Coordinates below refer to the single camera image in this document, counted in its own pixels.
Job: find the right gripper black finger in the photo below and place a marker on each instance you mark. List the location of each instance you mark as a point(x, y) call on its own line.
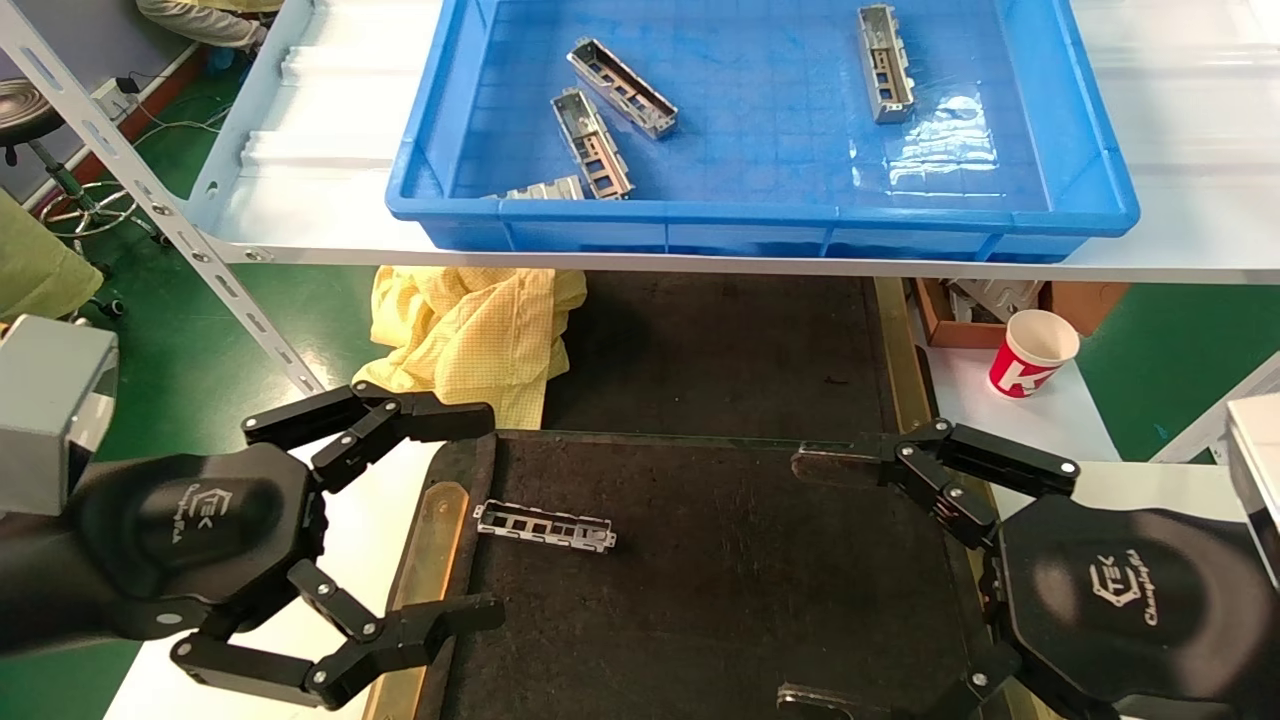
point(840, 705)

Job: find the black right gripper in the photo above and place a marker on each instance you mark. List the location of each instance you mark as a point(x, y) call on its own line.
point(1130, 600)

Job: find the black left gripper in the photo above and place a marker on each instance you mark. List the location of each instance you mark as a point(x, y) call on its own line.
point(190, 530)

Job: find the silver metal bracket part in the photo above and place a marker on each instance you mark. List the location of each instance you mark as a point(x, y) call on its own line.
point(655, 118)
point(550, 189)
point(572, 112)
point(604, 540)
point(890, 100)

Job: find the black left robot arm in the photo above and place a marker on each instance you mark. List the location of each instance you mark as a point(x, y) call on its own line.
point(35, 600)

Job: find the red and white paper cup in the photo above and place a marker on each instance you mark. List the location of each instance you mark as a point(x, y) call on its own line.
point(1020, 375)

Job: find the grey metal scrap pieces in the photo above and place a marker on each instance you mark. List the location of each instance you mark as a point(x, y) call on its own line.
point(990, 297)

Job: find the brown cardboard box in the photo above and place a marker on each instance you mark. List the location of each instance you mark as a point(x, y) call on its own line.
point(1085, 300)

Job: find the white slotted shelf upright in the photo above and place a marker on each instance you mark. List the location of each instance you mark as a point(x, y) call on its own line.
point(1195, 432)
point(130, 165)

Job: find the yellow cloth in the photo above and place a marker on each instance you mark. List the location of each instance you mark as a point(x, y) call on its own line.
point(470, 340)

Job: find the blue plastic bin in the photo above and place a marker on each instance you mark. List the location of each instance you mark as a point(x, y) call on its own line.
point(780, 150)

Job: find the wheeled chair base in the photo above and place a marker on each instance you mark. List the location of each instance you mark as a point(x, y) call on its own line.
point(105, 300)

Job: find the person in yellow-green garment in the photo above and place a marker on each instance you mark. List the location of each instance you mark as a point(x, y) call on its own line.
point(35, 265)

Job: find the white power strip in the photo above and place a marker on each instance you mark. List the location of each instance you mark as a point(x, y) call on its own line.
point(112, 98)

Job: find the person in beige garment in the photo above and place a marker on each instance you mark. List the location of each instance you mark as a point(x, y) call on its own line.
point(200, 20)

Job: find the black stool chrome base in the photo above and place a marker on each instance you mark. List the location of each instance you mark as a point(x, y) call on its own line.
point(22, 105)

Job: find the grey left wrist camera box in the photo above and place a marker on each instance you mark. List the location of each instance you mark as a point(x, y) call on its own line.
point(45, 410)

